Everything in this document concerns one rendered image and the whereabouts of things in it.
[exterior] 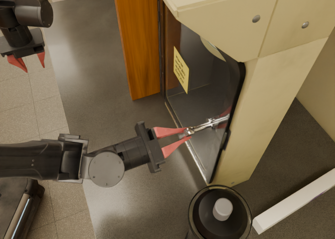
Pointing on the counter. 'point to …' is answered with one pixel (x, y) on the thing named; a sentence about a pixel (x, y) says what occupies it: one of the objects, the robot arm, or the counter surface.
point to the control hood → (225, 15)
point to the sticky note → (181, 70)
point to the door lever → (195, 129)
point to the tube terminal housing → (275, 77)
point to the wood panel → (139, 38)
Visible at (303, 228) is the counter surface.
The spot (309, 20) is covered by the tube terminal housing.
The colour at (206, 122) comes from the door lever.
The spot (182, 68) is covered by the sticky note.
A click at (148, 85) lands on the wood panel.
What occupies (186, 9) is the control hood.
